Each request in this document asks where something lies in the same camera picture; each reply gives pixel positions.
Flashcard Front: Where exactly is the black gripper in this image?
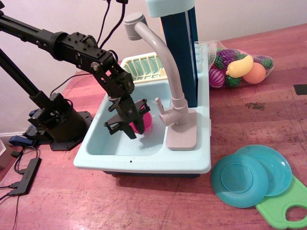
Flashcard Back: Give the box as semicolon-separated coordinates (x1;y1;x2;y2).
104;96;150;139

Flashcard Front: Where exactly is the pink plastic cup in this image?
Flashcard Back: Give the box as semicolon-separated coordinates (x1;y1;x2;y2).
130;112;153;134

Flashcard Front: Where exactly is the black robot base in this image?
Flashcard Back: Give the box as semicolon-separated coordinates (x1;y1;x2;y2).
0;51;93;151

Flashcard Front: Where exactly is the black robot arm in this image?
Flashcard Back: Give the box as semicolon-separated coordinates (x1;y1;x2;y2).
0;14;150;143

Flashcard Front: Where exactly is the light blue toy sink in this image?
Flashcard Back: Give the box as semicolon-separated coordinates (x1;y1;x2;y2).
73;43;211;174

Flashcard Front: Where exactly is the beige toy faucet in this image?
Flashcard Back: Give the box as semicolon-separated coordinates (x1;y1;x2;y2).
123;12;198;151

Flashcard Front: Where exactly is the yellow dish rack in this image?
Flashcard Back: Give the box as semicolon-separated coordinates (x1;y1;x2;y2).
120;52;167;84

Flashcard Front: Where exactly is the dark blue water tower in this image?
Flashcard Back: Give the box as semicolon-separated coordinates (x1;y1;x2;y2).
146;0;198;108

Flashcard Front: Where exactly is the mesh bag of toy produce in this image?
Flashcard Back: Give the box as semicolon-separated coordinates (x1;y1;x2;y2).
194;40;274;88

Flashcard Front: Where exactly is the blue clamp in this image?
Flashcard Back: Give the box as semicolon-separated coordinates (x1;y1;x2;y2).
9;136;34;146

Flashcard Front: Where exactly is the yellow toy banana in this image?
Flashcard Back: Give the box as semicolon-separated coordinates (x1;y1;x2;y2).
226;55;253;78

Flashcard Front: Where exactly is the front teal plate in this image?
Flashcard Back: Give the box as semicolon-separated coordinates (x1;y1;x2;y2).
211;154;269;208

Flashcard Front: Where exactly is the teal plate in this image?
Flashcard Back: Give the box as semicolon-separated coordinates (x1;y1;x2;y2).
211;154;269;208
236;145;292;196

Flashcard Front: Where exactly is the black usb hub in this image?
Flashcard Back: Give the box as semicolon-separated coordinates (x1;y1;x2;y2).
8;157;42;196

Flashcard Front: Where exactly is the orange toy fruit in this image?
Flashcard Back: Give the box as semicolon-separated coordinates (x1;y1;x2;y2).
243;62;266;84

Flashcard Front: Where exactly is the rear teal plate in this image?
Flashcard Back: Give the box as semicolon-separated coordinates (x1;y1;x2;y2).
236;145;292;196

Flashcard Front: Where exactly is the green cutting board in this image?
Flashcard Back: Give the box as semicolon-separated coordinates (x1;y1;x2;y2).
256;176;307;230

